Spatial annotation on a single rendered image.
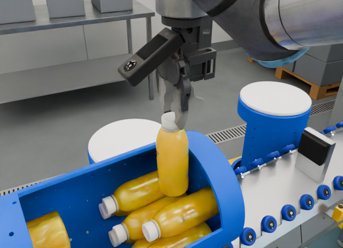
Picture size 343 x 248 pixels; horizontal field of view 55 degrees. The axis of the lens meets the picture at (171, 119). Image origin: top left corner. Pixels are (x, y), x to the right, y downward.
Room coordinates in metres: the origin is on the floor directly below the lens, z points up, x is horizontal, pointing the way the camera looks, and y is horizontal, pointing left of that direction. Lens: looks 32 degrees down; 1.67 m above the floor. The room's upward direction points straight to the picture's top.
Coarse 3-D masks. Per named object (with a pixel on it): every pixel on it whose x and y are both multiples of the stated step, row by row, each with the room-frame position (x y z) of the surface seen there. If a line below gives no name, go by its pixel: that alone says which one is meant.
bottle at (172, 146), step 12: (168, 132) 0.52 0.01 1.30; (180, 132) 0.53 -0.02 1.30; (156, 144) 0.53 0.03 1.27; (168, 144) 0.51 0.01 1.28; (180, 144) 0.52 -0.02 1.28; (168, 156) 0.51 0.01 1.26; (180, 156) 0.51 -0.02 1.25; (168, 168) 0.51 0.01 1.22; (180, 168) 0.51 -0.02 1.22; (168, 180) 0.51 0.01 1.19; (180, 180) 0.51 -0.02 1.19; (168, 192) 0.51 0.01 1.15; (180, 192) 0.51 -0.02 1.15
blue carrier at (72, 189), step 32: (128, 160) 0.63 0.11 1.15; (192, 160) 0.64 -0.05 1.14; (224, 160) 0.54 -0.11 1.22; (32, 192) 0.50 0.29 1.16; (64, 192) 0.55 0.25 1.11; (96, 192) 0.59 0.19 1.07; (192, 192) 0.63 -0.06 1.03; (224, 192) 0.49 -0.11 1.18; (0, 224) 0.36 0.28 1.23; (64, 224) 0.53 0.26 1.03; (96, 224) 0.55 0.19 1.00; (224, 224) 0.45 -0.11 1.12
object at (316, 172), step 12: (312, 132) 0.85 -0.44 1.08; (300, 144) 0.85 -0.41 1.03; (312, 144) 0.81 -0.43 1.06; (324, 144) 0.79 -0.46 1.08; (300, 156) 0.85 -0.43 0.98; (312, 156) 0.80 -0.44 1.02; (324, 156) 0.78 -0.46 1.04; (300, 168) 0.84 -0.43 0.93; (312, 168) 0.81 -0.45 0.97; (324, 168) 0.78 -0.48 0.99
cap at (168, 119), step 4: (168, 112) 0.56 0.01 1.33; (172, 112) 0.56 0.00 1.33; (164, 116) 0.55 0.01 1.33; (168, 116) 0.55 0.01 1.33; (172, 116) 0.54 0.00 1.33; (164, 120) 0.53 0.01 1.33; (168, 120) 0.53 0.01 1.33; (172, 120) 0.53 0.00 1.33; (164, 124) 0.53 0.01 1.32; (168, 124) 0.53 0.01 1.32; (172, 124) 0.52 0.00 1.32; (168, 128) 0.53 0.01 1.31; (172, 128) 0.53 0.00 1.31; (176, 128) 0.53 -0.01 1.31
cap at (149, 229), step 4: (144, 224) 0.46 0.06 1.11; (148, 224) 0.46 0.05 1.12; (152, 224) 0.46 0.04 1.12; (144, 228) 0.46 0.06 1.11; (148, 228) 0.45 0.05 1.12; (152, 228) 0.45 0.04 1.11; (144, 232) 0.46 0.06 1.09; (148, 232) 0.44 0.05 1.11; (152, 232) 0.44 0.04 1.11; (156, 232) 0.45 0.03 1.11; (148, 236) 0.45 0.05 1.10; (152, 236) 0.44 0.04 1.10; (156, 236) 0.44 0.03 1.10; (148, 240) 0.44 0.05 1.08; (152, 240) 0.44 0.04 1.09
